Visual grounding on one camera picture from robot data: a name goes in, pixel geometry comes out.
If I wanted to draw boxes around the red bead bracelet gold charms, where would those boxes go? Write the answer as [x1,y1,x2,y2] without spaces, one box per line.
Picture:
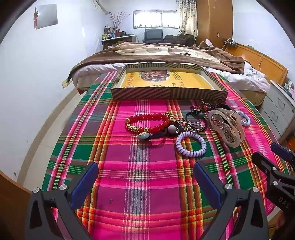
[125,112,179,135]

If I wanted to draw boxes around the purple spiral hair tie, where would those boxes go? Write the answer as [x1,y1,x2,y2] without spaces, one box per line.
[176,132,207,158]

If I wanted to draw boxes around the patterned curtain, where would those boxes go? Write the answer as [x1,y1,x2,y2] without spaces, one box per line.
[176,0,199,37]

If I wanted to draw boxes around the black office chair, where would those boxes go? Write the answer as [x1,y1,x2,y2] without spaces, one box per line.
[143,28,164,43]

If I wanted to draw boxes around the window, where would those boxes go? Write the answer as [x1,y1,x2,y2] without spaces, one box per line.
[132,10,181,29]

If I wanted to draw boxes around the desk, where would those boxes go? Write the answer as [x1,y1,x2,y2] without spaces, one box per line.
[101,35,136,49]

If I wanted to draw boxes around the pale blue spiral hair tie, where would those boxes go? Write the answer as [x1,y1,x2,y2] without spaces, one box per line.
[235,110,251,127]

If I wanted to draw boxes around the pink green plaid cloth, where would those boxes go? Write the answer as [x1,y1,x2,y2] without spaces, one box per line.
[41,69,292,240]

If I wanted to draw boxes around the wooden furniture corner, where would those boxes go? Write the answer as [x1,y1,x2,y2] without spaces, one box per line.
[0,172,31,240]

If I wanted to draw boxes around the white wall pipe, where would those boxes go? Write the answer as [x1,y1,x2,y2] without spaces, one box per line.
[93,0,111,15]

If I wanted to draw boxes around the black hair tie grey beads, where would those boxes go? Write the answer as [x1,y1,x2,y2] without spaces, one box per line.
[138,125,182,148]

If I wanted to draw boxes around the striped cardboard tray yellow inside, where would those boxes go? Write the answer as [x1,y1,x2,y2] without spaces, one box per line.
[110,63,229,101]

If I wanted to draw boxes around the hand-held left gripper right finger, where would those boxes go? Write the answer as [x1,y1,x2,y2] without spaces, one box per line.
[193,162,269,240]

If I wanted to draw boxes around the yellow mattress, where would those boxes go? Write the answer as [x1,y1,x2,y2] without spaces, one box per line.
[240,89,269,108]

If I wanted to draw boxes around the grey drawer cabinet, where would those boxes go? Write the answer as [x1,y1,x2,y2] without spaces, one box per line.
[259,80,295,141]

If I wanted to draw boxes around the dry flower branches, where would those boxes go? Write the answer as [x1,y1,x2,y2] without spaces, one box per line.
[108,11,131,30]

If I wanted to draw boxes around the brown blanket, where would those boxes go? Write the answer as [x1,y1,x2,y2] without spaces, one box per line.
[69,41,245,81]

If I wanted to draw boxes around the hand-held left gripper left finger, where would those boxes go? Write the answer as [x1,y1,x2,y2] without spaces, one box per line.
[24,162,99,240]

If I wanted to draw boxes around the wooden headboard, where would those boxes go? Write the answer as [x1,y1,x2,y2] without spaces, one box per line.
[225,43,288,85]

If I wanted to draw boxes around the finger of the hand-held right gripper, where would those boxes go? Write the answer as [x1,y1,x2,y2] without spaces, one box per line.
[271,143,295,162]
[252,151,285,183]

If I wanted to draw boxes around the beige hair claw clip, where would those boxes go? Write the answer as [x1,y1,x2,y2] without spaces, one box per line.
[207,107,245,147]

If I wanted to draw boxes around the wooden wardrobe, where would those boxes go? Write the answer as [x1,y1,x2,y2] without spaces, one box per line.
[195,0,233,47]

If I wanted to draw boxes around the dark bead bracelet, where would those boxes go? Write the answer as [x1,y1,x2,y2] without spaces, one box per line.
[190,100,218,111]

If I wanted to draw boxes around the dark cloth pile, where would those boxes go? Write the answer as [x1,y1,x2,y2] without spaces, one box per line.
[164,34,196,45]

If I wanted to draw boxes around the group of bottles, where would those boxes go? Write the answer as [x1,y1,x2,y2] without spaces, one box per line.
[101,26,126,40]

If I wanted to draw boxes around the silver wall panel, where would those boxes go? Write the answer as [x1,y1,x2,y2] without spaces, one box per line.
[35,4,58,29]

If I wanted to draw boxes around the rhinestone hair clip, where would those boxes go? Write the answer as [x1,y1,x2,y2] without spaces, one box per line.
[177,119,207,133]

